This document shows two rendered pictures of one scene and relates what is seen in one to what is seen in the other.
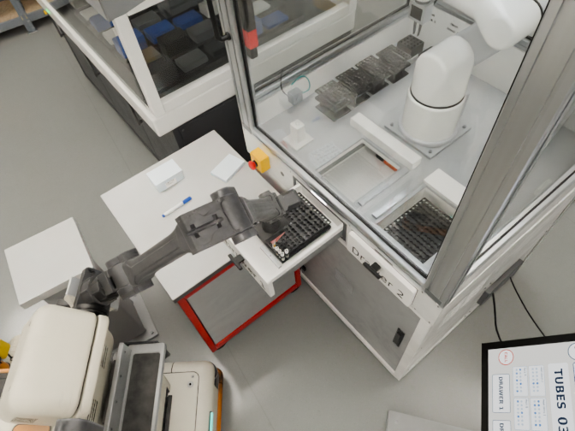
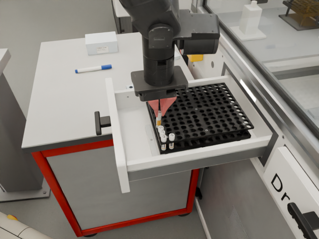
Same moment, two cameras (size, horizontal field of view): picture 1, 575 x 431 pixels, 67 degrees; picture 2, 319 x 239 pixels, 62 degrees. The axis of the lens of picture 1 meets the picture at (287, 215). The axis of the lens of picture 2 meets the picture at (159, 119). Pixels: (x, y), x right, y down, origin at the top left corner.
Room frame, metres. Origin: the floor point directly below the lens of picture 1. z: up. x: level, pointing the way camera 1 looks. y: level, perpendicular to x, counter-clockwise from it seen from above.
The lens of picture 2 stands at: (0.36, -0.09, 1.34)
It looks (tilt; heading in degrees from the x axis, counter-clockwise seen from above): 45 degrees down; 20
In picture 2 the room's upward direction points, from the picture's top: straight up
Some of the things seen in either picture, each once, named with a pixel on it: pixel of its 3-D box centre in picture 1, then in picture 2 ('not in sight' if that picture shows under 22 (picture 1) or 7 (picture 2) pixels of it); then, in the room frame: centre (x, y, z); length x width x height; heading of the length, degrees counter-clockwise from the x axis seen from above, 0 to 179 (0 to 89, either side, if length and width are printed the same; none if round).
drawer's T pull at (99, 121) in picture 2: (238, 259); (103, 122); (0.72, 0.18, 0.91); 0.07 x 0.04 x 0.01; 33
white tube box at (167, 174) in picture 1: (165, 175); (101, 43); (1.23, 0.49, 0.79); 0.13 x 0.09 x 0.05; 123
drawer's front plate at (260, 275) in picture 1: (246, 259); (116, 129); (0.73, 0.16, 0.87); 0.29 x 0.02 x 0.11; 33
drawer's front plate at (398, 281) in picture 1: (379, 268); (314, 226); (0.64, -0.28, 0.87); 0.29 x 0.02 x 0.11; 33
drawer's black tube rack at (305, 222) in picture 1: (291, 227); (194, 118); (0.84, -0.01, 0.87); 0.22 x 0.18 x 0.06; 123
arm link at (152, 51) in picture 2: not in sight; (162, 39); (0.75, 0.05, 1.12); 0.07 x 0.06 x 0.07; 113
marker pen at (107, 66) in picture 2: (176, 206); (93, 68); (1.07, 0.44, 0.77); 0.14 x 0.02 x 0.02; 125
